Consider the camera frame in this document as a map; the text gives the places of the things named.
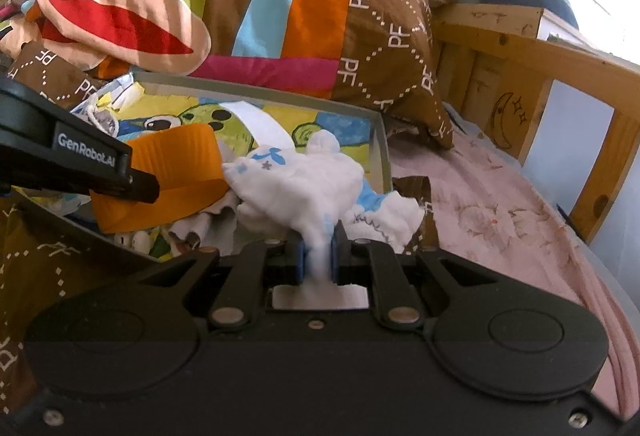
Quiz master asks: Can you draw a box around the white muslin cloth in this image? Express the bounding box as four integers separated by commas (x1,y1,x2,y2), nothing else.
221,130,427,289

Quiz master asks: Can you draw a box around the monkey print striped quilt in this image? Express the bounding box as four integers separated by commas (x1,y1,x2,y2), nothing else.
0,0,455,151

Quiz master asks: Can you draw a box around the grey cloth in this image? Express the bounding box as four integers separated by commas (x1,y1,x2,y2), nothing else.
170,193,241,249

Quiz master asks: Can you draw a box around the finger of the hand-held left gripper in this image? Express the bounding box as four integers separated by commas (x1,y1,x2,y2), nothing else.
87,166,161,205

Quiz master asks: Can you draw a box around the pink blanket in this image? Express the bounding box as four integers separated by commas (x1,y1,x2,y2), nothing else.
387,116,640,422

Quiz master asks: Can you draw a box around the orange ribbed band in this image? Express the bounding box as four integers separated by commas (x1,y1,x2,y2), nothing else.
92,123,232,234

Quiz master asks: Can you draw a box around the brown patterned blanket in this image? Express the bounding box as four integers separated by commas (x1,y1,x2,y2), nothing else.
0,41,435,397

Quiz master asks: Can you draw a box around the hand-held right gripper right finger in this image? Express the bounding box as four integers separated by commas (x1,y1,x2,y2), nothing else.
332,222,496,329

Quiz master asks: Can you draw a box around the wooden bed frame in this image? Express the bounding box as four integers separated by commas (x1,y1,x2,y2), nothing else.
430,3,640,244

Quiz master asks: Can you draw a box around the shallow box with frog drawing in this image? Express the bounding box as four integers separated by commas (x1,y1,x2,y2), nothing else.
70,71,396,267

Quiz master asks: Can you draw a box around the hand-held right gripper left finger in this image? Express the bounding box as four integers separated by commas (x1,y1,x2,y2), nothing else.
132,240,307,331

